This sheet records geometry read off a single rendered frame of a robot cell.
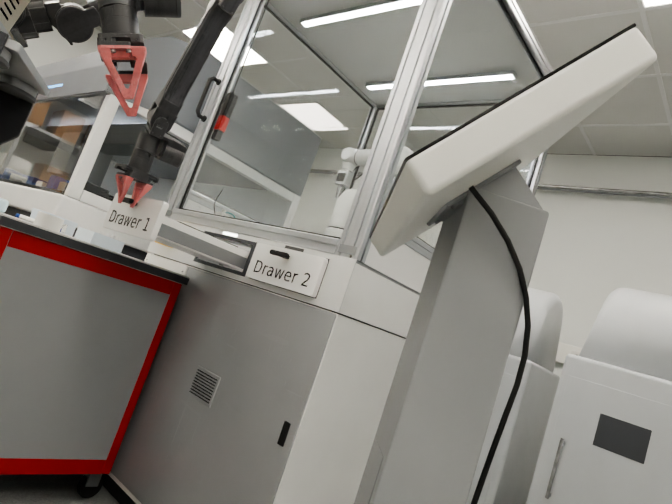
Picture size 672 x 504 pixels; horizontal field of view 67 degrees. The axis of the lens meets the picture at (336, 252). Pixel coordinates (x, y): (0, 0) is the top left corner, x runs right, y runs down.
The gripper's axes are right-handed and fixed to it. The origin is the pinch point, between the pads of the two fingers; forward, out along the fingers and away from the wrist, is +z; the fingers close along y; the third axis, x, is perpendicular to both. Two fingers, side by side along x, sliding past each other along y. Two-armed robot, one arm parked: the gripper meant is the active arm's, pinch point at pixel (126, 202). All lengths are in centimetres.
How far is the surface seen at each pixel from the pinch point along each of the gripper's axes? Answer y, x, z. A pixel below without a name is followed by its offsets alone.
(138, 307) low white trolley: 21.6, 14.3, 28.7
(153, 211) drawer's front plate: 4.0, -8.2, 0.3
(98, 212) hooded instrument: 28, 83, 2
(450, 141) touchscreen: -17, -107, -11
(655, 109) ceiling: 294, -45, -179
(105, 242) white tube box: 11.0, 28.6, 12.4
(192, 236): 16.6, -9.8, 3.1
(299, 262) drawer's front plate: 36.2, -34.0, 1.2
